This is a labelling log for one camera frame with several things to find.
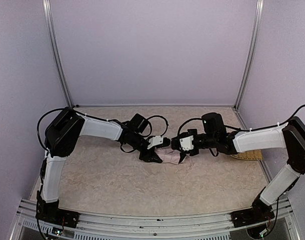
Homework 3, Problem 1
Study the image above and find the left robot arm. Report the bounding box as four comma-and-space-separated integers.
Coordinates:
39, 107, 162, 204

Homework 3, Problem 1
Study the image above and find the right aluminium frame post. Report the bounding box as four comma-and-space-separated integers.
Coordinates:
234, 0, 265, 112

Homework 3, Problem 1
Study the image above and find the left aluminium frame post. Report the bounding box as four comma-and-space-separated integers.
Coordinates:
42, 0, 74, 107

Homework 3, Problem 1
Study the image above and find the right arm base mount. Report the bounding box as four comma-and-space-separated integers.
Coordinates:
230, 206, 275, 228

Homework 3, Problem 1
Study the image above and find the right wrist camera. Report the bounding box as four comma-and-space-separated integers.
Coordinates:
170, 135, 194, 152

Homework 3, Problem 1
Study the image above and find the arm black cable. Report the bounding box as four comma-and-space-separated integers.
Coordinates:
146, 114, 169, 137
274, 103, 305, 128

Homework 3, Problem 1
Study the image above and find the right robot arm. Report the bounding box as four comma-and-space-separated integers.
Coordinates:
171, 112, 305, 206

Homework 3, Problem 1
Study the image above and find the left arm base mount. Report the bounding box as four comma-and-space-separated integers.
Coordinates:
35, 204, 80, 229

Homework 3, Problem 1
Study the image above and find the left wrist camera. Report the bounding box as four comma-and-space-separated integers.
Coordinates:
147, 135, 171, 150

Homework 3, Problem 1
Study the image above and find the aluminium front rail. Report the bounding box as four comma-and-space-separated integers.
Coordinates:
7, 198, 303, 240

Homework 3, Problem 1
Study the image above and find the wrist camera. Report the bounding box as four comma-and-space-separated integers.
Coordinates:
170, 135, 194, 152
147, 135, 171, 150

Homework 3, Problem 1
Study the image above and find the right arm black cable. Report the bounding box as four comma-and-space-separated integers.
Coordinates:
274, 103, 305, 128

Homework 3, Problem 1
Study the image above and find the woven bamboo tray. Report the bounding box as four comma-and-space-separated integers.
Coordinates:
231, 150, 263, 161

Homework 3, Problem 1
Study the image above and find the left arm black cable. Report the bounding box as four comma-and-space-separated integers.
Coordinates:
146, 114, 169, 137

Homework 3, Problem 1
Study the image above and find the aluminium frame post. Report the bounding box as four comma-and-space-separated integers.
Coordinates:
234, 0, 265, 112
42, 0, 74, 107

